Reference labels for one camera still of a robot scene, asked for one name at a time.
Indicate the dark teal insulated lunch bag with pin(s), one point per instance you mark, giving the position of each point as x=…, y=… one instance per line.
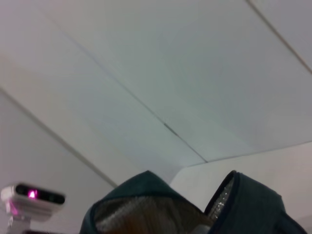
x=243, y=209

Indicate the silver depth camera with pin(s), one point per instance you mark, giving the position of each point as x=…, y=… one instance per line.
x=34, y=197

